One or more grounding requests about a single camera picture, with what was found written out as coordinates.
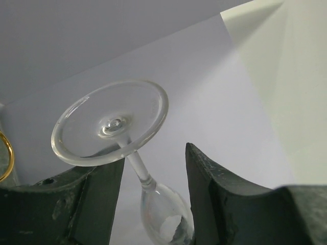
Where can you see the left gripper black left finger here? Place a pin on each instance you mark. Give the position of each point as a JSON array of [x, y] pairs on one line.
[[74, 207]]

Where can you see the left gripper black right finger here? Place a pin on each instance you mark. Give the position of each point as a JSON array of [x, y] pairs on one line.
[[227, 209]]

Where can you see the clear wine glass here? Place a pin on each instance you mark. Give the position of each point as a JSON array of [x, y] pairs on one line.
[[113, 123]]

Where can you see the gold wire wine glass rack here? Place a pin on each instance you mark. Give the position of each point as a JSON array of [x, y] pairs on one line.
[[9, 154]]

